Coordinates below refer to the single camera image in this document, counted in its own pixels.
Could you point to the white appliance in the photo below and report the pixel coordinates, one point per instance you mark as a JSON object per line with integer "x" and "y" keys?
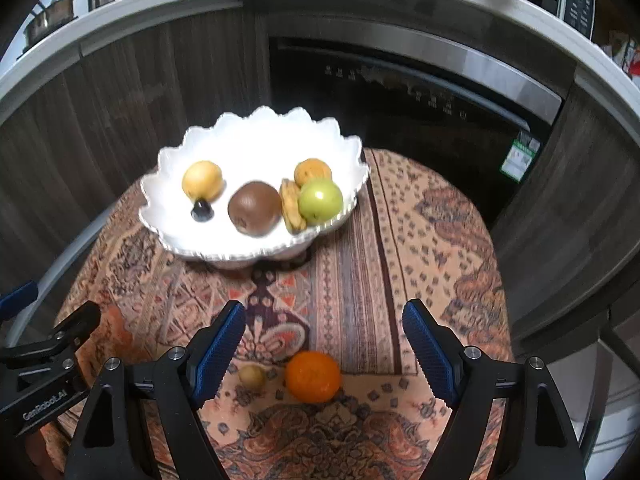
{"x": 615, "y": 400}

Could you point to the patterned tablecloth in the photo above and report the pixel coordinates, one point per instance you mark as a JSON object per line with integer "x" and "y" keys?
{"x": 360, "y": 285}

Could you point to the red package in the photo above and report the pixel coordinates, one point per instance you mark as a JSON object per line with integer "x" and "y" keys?
{"x": 634, "y": 62}

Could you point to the black dishwasher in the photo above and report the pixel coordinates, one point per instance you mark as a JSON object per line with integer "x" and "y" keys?
{"x": 400, "y": 150}

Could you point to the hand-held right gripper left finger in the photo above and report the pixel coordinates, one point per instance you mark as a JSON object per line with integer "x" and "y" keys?
{"x": 220, "y": 355}

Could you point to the round yellow pear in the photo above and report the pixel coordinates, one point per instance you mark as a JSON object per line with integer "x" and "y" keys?
{"x": 202, "y": 180}

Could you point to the green apple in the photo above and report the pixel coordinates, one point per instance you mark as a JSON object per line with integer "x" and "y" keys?
{"x": 321, "y": 202}

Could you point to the dark purple plum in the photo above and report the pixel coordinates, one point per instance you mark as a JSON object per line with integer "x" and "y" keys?
{"x": 202, "y": 211}

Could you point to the grey metal bar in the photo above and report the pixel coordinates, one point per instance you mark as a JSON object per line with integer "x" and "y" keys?
{"x": 55, "y": 270}

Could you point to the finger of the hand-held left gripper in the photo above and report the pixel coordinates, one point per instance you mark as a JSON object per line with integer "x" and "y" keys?
{"x": 17, "y": 300}
{"x": 75, "y": 325}

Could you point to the steel pot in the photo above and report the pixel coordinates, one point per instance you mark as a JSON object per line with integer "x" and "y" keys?
{"x": 50, "y": 17}

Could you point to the orange tangerine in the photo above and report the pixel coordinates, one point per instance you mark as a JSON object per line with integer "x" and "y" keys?
{"x": 313, "y": 377}

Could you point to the small tan longan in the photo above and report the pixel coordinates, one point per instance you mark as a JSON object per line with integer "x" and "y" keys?
{"x": 251, "y": 376}

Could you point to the dark wood cabinet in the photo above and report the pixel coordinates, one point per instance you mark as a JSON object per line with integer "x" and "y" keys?
{"x": 125, "y": 125}
{"x": 575, "y": 210}

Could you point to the yellow orange mango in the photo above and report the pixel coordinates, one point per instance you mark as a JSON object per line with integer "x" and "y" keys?
{"x": 311, "y": 170}

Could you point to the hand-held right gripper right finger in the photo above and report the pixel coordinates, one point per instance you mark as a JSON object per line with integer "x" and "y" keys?
{"x": 430, "y": 355}

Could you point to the yellow banana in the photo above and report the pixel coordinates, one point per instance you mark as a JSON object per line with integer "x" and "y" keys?
{"x": 290, "y": 207}

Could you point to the brown kiwi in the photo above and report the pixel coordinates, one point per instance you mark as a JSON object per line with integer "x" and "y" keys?
{"x": 254, "y": 208}

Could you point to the white scalloped bowl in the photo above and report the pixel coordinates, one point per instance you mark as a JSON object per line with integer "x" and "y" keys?
{"x": 260, "y": 140}

